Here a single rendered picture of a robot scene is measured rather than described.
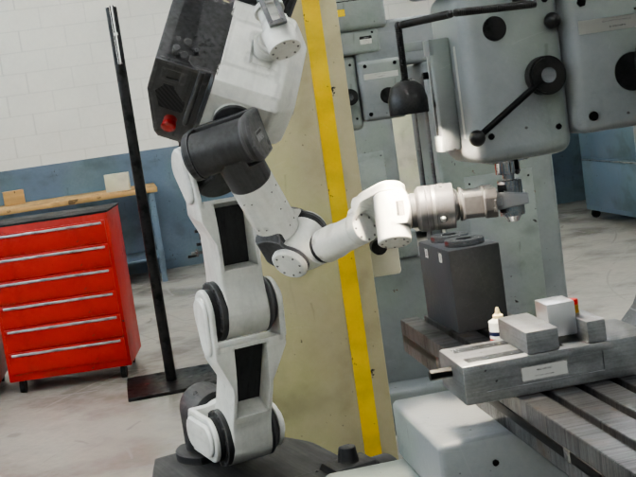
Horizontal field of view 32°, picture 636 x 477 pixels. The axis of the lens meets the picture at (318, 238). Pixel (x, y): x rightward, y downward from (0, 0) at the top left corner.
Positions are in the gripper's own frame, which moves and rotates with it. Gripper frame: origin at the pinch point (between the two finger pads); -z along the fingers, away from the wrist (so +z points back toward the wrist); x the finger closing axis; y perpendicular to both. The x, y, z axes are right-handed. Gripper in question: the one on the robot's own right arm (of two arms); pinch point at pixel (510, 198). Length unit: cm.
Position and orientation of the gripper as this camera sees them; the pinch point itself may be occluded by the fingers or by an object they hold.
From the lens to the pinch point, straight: 214.0
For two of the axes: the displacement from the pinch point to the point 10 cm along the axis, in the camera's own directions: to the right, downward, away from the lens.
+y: 1.3, 9.8, 1.3
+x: 0.6, -1.4, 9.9
